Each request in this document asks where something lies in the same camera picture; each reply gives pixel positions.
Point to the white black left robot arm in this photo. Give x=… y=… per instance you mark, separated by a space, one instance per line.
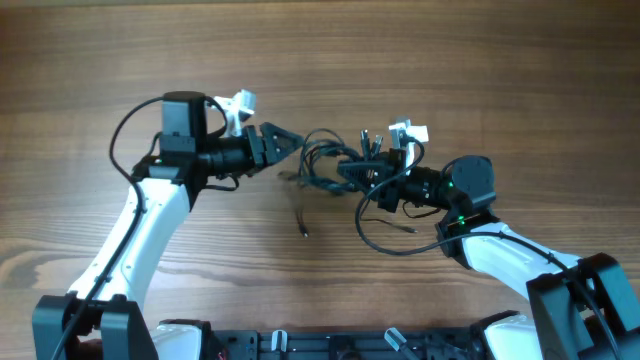
x=202 y=137

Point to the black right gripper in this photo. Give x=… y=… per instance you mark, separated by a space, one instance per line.
x=394 y=163

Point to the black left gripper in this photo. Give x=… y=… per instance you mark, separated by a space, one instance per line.
x=271 y=151

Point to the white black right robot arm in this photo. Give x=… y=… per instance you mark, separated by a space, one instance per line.
x=581 y=308

